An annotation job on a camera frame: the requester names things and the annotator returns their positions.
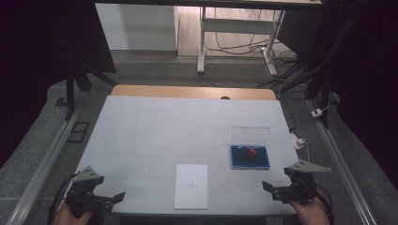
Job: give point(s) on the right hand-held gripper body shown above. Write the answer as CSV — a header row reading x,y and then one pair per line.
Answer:
x,y
297,190

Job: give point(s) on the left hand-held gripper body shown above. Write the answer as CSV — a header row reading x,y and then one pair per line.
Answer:
x,y
82,195

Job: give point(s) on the blue ink pad box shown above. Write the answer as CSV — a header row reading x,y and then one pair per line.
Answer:
x,y
250,162

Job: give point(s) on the red stamp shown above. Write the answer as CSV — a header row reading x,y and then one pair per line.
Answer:
x,y
252,152

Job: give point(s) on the white paper sheet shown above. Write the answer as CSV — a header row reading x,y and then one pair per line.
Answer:
x,y
191,187

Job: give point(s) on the person's right hand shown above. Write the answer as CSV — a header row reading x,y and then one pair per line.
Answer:
x,y
309,212

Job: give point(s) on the person's left hand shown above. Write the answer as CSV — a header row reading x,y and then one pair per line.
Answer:
x,y
65,217

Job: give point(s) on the white table cover sheet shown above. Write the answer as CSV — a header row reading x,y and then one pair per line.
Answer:
x,y
156,131

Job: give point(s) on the small white adapter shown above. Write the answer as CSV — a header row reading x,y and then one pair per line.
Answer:
x,y
317,112

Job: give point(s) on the black metal stand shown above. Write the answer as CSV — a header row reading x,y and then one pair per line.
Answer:
x,y
70,93
325,78

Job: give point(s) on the wooden table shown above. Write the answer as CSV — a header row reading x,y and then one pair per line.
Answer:
x,y
187,92

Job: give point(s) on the dark curtain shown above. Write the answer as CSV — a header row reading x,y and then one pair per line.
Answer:
x,y
37,47
369,78

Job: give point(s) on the white cabinet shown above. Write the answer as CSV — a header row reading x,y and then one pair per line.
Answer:
x,y
137,28

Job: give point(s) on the aluminium rail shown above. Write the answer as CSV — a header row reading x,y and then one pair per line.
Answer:
x,y
43,168
341,172

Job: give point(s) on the black rectangular floor frame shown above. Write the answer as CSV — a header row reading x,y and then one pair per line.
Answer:
x,y
78,132

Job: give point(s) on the white desk frame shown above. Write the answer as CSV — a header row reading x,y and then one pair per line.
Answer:
x,y
237,26

